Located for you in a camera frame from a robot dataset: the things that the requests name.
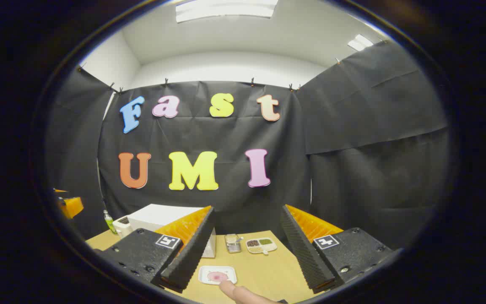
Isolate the white divided dish with beans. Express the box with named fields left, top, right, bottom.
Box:
left=246, top=237, right=278, bottom=255

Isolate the white microwave oven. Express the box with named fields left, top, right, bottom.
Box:
left=128, top=204, right=217, bottom=258

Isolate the large ceiling light panel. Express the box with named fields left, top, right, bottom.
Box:
left=175, top=0, right=278, bottom=23

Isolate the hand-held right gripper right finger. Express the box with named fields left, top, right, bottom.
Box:
left=281, top=204, right=395, bottom=295

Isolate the white square plate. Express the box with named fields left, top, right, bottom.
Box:
left=198, top=266, right=238, bottom=285

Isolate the small ceiling light panel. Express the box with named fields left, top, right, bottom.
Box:
left=348, top=34, right=373, bottom=52

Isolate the green drink bottle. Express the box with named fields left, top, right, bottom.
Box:
left=103, top=210, right=118, bottom=234

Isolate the metal wire basket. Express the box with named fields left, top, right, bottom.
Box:
left=225, top=233, right=243, bottom=253

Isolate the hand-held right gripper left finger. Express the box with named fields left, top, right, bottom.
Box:
left=93, top=206, right=217, bottom=294

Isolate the white toaster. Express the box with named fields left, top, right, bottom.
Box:
left=112, top=215, right=134, bottom=236

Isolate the black backdrop cloth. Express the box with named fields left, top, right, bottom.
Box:
left=45, top=40, right=450, bottom=250

